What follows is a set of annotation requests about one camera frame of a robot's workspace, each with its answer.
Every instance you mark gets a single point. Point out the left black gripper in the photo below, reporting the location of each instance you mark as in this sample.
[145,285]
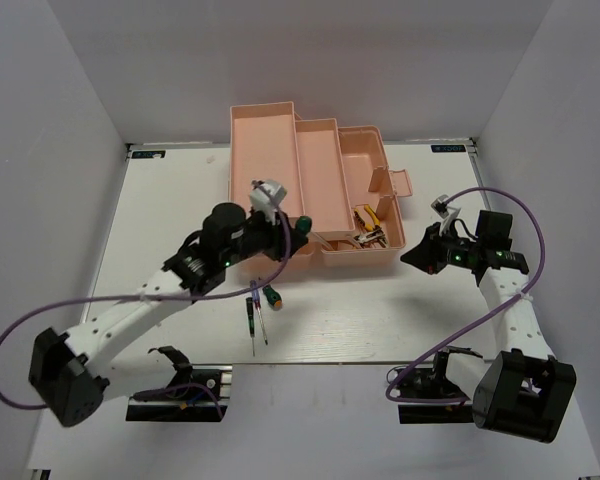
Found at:
[277,246]

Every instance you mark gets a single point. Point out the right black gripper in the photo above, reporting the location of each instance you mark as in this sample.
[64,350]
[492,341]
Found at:
[427,255]

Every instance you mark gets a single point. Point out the yellow needle-nose pliers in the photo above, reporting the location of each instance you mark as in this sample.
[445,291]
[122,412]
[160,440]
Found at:
[366,218]

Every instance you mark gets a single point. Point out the thin green precision screwdriver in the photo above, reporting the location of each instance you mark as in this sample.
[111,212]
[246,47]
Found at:
[251,321]

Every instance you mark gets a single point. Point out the pink plastic toolbox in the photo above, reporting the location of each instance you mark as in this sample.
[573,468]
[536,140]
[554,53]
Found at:
[327,170]

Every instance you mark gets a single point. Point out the yellow combination pliers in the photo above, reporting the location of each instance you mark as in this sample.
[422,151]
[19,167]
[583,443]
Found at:
[368,239]

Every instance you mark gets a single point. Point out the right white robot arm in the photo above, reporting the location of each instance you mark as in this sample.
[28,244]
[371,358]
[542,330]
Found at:
[525,390]

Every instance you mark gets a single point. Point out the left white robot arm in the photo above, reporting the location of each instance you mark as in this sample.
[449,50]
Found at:
[72,372]

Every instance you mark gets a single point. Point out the blue red long screwdriver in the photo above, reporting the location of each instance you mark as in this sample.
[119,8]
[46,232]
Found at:
[258,308]

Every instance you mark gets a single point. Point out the green orange stubby screwdriver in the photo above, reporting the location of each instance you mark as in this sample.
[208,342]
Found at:
[272,297]

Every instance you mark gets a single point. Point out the right table corner label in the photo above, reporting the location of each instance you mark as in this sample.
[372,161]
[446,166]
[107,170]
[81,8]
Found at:
[448,148]

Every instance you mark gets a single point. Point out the table corner label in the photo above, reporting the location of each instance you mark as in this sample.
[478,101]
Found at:
[448,148]
[148,154]

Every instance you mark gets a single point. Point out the left table corner label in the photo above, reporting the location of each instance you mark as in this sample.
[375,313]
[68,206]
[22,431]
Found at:
[148,154]

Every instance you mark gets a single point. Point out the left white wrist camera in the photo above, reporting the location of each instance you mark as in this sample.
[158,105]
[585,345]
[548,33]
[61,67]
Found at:
[266,198]

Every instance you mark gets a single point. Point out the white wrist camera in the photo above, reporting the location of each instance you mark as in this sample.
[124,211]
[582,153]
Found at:
[266,198]
[447,210]

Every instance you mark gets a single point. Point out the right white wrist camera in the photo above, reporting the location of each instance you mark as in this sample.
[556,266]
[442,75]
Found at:
[447,210]

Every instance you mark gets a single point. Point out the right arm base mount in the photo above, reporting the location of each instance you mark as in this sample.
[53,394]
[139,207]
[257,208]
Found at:
[432,400]

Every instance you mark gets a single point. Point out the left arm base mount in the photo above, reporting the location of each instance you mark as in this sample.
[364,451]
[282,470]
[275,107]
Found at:
[197,394]

